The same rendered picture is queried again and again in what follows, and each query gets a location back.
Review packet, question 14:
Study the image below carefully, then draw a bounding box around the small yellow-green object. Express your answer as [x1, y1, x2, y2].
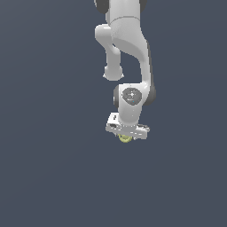
[118, 134, 133, 144]

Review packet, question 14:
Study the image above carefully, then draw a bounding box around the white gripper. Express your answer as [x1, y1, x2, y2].
[105, 112, 151, 141]

